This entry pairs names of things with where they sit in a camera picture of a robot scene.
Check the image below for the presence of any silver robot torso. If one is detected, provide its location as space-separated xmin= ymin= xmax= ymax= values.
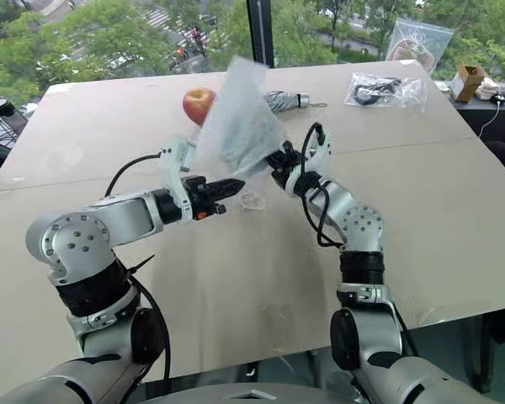
xmin=134 ymin=380 xmax=409 ymax=404

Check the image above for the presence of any black right upper arm cable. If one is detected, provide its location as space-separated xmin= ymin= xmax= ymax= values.
xmin=390 ymin=299 xmax=421 ymax=359

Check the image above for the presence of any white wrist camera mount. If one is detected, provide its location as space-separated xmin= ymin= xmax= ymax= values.
xmin=157 ymin=135 xmax=199 ymax=222
xmin=285 ymin=124 xmax=334 ymax=199

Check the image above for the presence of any dark metal table leg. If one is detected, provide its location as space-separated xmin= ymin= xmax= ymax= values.
xmin=470 ymin=311 xmax=497 ymax=393

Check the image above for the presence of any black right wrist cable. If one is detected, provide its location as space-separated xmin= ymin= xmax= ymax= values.
xmin=300 ymin=121 xmax=347 ymax=250

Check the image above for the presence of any translucent drawstring bag with towel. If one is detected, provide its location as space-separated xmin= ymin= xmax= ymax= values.
xmin=194 ymin=54 xmax=288 ymax=178

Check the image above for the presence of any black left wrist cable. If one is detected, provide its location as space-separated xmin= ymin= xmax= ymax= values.
xmin=104 ymin=152 xmax=162 ymax=199

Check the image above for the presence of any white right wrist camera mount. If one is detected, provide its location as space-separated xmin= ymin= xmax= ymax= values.
xmin=285 ymin=124 xmax=334 ymax=199

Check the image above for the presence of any dark side table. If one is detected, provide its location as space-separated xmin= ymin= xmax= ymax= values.
xmin=435 ymin=78 xmax=505 ymax=142

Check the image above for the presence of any brown cardboard box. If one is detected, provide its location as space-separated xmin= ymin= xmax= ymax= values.
xmin=449 ymin=62 xmax=488 ymax=104

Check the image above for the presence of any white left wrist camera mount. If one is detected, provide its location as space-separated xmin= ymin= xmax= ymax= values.
xmin=157 ymin=135 xmax=199 ymax=222

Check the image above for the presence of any folded silver umbrella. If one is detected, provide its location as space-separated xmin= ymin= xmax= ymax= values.
xmin=263 ymin=91 xmax=328 ymax=114

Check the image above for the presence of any large clear zip bag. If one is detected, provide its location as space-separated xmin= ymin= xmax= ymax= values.
xmin=385 ymin=18 xmax=455 ymax=80

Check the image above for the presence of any small clear plastic piece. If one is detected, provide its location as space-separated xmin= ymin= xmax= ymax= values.
xmin=239 ymin=190 xmax=266 ymax=215

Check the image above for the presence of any red apple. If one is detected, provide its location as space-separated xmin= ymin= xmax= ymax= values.
xmin=182 ymin=87 xmax=218 ymax=127

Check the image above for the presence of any black left upper arm cable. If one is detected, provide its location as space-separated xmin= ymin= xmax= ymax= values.
xmin=125 ymin=254 xmax=173 ymax=380

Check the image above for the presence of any clear bag with black cables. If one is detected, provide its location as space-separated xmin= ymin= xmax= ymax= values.
xmin=343 ymin=71 xmax=428 ymax=113

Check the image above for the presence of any black wire stand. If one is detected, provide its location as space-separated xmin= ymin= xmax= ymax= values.
xmin=0 ymin=113 xmax=29 ymax=149

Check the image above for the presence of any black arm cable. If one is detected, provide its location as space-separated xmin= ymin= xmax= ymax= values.
xmin=125 ymin=254 xmax=173 ymax=380
xmin=390 ymin=299 xmax=421 ymax=359

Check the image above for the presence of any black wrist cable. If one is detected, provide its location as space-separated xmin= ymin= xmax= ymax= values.
xmin=104 ymin=152 xmax=162 ymax=199
xmin=300 ymin=121 xmax=347 ymax=250

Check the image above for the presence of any black window frame post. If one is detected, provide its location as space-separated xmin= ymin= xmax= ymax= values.
xmin=245 ymin=0 xmax=278 ymax=69

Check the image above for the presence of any thin white cable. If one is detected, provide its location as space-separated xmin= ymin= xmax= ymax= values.
xmin=476 ymin=99 xmax=502 ymax=138

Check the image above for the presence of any white crumpled cloth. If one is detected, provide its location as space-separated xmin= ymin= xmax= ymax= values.
xmin=476 ymin=77 xmax=501 ymax=101

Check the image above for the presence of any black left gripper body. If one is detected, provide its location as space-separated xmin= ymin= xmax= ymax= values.
xmin=183 ymin=176 xmax=228 ymax=221

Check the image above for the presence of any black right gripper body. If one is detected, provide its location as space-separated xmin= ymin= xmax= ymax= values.
xmin=265 ymin=150 xmax=306 ymax=189

